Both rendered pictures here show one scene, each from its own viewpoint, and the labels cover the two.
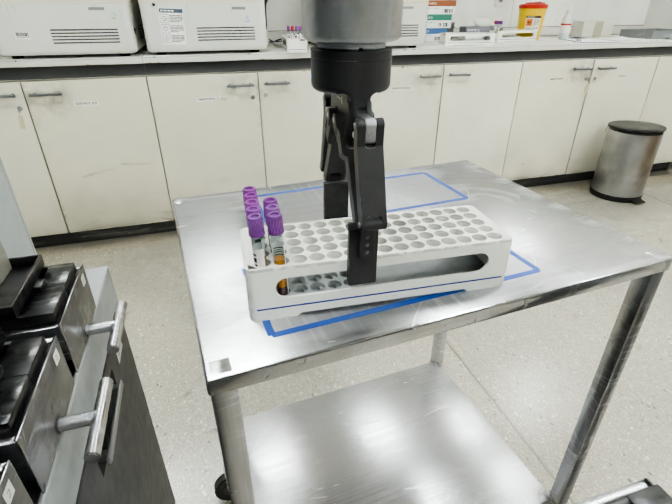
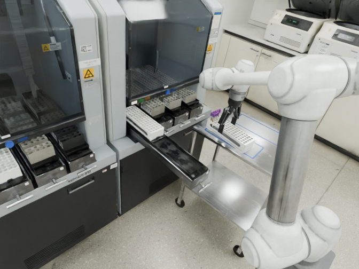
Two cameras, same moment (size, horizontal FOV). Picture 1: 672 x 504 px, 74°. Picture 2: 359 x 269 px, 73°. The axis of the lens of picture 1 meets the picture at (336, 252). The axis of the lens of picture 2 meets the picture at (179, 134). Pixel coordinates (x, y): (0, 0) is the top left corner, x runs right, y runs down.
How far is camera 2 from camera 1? 1.15 m
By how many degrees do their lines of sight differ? 48
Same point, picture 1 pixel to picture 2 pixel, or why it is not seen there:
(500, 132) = not seen: outside the picture
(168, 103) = not seen: hidden behind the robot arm
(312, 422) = (228, 175)
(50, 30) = (280, 36)
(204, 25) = (334, 53)
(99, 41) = (293, 45)
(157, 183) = not seen: hidden behind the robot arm
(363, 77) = (230, 103)
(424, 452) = (239, 200)
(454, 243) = (237, 139)
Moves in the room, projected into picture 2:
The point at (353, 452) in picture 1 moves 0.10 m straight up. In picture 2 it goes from (227, 186) to (230, 177)
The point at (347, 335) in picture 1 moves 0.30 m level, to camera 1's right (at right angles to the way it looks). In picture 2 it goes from (211, 136) to (242, 171)
